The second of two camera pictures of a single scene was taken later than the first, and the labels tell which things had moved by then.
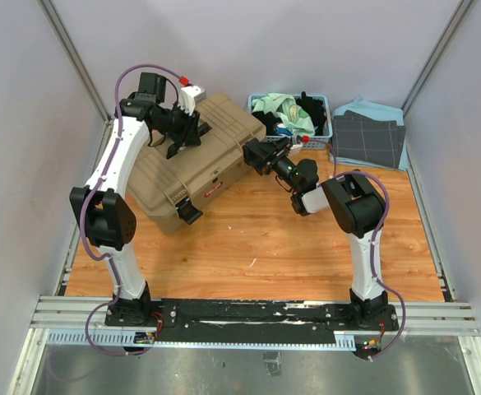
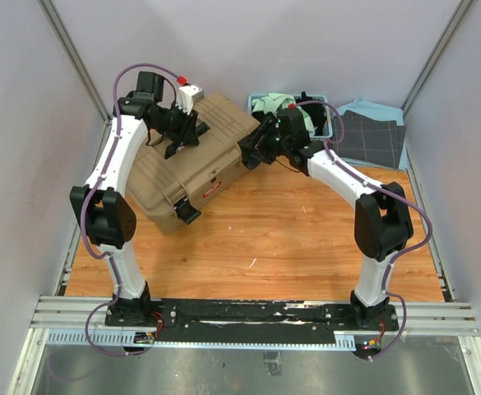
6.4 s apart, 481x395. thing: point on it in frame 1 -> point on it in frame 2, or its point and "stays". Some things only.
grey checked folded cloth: (358, 137) stays
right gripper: (265, 158) -> (256, 146)
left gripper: (190, 136) stays
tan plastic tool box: (196, 175) stays
